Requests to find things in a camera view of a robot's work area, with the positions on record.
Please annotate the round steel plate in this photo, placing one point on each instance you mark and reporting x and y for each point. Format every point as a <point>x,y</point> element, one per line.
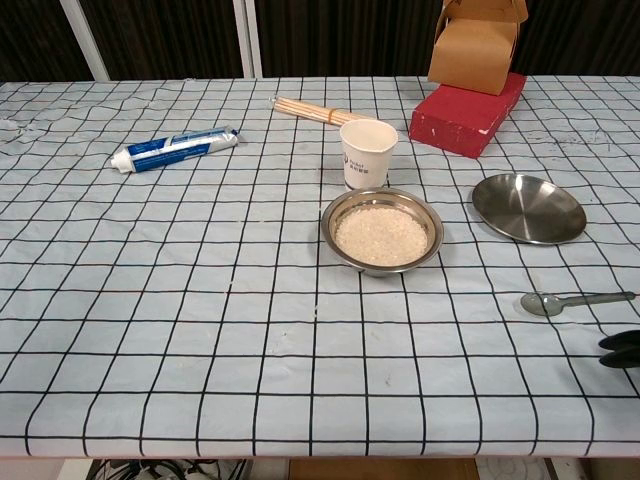
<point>527,207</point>

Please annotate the white paper cup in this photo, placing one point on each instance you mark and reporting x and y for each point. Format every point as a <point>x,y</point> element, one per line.
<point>367,155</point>

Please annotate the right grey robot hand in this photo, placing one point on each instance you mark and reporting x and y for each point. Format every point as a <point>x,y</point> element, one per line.
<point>622,345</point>

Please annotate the brown paper takeout box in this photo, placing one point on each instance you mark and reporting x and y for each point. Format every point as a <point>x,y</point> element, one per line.
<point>472,60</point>

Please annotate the light blue checkered tablecloth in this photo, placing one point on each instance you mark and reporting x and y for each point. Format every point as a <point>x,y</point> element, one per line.
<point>200,300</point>

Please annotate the blue white toothpaste tube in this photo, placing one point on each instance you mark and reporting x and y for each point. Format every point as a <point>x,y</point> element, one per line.
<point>170,148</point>

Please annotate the red rectangular block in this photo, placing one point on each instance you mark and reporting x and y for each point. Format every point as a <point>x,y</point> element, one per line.
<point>457,122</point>

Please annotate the white partition post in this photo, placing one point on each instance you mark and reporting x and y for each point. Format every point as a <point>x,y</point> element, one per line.
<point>248,40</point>
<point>87,45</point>

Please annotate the bundle of wooden sticks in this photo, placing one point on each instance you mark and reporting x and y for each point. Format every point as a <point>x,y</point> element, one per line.
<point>315,111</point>

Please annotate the small steel bowl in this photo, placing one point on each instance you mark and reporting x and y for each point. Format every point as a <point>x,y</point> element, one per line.
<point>330,225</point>

